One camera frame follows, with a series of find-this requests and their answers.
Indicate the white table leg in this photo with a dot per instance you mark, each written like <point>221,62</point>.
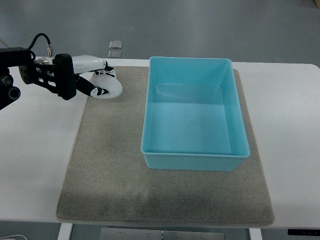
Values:
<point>65,231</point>
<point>255,234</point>

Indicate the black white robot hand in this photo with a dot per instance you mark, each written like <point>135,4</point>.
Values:
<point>66,75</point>

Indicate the grey felt mat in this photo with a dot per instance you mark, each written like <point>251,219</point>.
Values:
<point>108,182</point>

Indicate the white bunny toy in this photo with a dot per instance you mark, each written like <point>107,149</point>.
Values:
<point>105,87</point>

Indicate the right white table leg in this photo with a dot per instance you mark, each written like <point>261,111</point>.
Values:
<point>255,234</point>

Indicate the lower floor socket plate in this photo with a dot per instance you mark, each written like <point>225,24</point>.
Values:
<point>114,54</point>

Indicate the upper floor socket plate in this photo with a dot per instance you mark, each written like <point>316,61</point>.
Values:
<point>115,44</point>

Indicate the black table control panel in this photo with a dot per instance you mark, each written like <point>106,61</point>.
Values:
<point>304,232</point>

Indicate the metal table base plate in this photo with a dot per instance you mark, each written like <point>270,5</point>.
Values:
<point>148,234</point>

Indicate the blue plastic box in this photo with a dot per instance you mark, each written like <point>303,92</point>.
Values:
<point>193,118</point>

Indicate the floor socket plate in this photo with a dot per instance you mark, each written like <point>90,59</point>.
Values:
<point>115,44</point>
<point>114,54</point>

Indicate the left white table leg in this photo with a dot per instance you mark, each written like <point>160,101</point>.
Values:
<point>65,231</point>

